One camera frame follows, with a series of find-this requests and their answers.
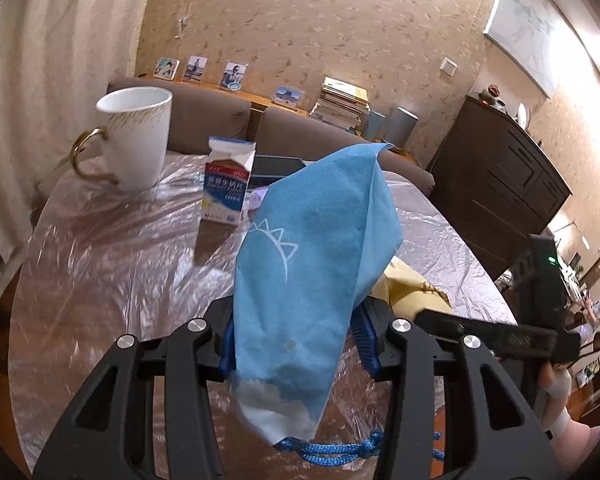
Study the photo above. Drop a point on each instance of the grey-blue cylinder container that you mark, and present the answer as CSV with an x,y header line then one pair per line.
x,y
400,127
375,127

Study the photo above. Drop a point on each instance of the small photo frame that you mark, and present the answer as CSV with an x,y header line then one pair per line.
x,y
233,76
288,95
166,68
195,68

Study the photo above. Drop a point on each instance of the yellow paper wrapper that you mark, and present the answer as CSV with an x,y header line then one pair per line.
x,y
410,295

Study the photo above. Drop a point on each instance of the wall hook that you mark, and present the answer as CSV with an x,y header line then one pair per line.
x,y
181,25

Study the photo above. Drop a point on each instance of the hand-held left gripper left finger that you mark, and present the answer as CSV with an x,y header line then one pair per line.
x,y
226,355

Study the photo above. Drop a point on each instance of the beige curtain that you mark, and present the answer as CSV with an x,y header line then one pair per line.
x,y
55,60

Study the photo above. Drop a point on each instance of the stack of books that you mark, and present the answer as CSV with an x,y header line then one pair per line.
x,y
340,107

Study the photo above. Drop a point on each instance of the person's right hand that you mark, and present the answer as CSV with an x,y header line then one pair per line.
x,y
555,385

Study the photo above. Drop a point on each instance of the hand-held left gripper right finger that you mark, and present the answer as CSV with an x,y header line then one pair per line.
x,y
364,340

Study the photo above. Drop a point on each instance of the wall switch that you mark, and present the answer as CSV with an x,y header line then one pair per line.
x,y
448,66

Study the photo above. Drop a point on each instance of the white decorative plate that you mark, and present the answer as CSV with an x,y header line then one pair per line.
x,y
522,116

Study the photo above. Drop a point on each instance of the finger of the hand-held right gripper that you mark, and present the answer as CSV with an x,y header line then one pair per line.
x,y
510,337

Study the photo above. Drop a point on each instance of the wooden ledge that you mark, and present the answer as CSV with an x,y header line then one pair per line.
x,y
257,101

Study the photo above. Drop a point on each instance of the black flat box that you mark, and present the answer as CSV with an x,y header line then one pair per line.
x,y
275,167

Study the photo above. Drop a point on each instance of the brown sofa chair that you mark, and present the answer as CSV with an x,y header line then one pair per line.
x,y
305,135
205,115

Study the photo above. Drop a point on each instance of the small milk carton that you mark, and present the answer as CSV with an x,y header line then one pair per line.
x,y
225,190

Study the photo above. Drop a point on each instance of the small figurine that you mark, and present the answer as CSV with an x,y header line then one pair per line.
x,y
491,95

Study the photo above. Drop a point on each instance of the person's right forearm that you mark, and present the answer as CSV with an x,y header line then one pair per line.
x,y
585,435

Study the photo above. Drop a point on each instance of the framed wall picture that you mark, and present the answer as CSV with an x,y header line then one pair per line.
x,y
530,25

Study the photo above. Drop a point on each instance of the blue plastic packet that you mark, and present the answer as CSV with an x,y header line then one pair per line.
x,y
310,260

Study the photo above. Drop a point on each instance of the dark wooden cabinet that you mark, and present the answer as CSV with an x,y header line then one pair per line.
x,y
500,180

